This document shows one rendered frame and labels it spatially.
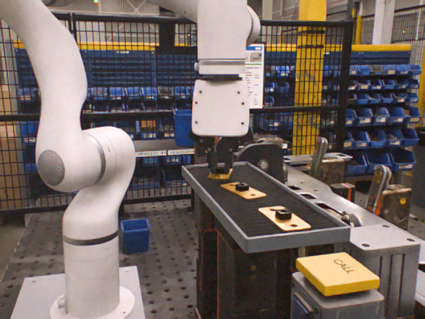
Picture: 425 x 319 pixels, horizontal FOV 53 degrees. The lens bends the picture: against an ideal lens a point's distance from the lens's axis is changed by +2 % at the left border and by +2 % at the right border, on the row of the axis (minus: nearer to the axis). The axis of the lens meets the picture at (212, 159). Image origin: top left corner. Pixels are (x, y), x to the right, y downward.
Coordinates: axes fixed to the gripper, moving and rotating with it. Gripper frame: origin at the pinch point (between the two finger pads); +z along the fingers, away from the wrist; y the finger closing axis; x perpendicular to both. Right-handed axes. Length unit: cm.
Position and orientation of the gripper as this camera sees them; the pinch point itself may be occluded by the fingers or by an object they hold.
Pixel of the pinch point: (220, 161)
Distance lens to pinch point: 78.8
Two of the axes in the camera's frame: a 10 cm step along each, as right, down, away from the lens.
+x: 1.5, -2.2, 9.6
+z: 0.0, 9.7, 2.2
